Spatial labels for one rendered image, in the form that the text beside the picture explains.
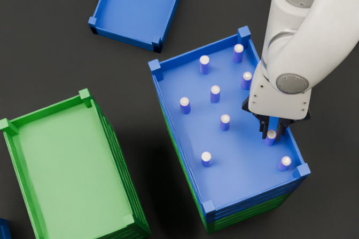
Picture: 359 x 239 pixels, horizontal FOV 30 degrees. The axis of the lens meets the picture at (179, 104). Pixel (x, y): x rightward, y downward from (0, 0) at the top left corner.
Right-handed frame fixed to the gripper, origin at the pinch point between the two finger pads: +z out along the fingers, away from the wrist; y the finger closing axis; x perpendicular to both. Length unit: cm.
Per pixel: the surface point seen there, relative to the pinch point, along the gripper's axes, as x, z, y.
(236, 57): -13.9, -2.1, 8.4
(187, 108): -2.8, 1.6, 16.0
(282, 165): 5.0, 4.3, -2.8
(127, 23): -57, 34, 40
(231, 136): -1.9, 7.0, 7.1
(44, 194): 5, 28, 45
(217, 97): -5.8, 0.8, 10.8
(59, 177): 1.5, 26.4, 42.2
